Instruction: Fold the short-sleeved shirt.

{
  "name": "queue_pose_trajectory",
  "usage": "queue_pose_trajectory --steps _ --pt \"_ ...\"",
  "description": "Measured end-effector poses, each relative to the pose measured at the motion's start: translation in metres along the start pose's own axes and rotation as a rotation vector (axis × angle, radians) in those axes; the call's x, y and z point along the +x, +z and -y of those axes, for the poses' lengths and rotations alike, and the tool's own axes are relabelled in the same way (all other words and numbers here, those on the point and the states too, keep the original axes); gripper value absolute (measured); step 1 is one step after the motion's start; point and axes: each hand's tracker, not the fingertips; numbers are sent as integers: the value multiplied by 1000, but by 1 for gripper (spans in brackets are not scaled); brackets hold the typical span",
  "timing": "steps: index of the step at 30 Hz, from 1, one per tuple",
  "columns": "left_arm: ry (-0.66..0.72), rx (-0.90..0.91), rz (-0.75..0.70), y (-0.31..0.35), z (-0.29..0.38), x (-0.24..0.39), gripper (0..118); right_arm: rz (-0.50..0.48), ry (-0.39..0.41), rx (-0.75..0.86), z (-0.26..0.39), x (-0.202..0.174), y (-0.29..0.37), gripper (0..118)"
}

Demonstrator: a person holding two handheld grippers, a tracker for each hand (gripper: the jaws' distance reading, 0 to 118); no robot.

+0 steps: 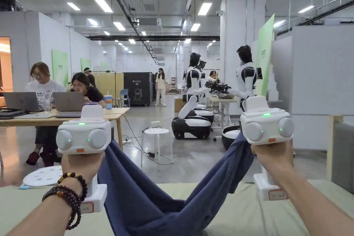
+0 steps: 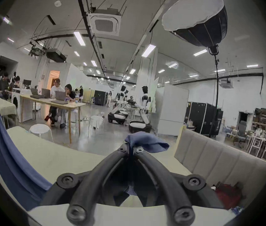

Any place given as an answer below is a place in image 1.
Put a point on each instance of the person's left hand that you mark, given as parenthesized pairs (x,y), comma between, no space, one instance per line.
(80,165)

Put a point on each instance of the person's right hand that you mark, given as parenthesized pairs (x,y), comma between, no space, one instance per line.
(276,161)

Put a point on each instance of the dark blue garment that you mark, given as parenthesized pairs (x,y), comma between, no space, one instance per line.
(143,208)

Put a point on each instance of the person's left forearm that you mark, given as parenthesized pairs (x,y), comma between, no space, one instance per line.
(41,214)

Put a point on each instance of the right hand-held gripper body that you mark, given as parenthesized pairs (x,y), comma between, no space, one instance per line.
(267,129)

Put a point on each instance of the brown carton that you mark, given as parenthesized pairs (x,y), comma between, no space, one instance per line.
(179,104)

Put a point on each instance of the black cabinet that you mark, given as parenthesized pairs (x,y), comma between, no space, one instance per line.
(137,89)

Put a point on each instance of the grey padded headboard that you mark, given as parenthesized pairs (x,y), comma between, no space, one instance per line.
(344,155)

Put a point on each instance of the bed with pale green sheet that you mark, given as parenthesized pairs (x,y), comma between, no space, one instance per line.
(243,216)

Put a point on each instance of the person's right forearm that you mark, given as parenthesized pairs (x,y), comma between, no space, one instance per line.
(309,205)

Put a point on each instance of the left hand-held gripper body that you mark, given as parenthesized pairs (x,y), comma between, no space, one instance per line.
(83,136)

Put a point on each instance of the white power strip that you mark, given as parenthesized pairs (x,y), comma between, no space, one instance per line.
(155,122)

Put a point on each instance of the white and black humanoid robot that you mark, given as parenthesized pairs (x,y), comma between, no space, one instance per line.
(190,125)
(205,113)
(246,81)

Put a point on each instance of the green standing banner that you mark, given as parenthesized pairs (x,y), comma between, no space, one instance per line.
(266,50)

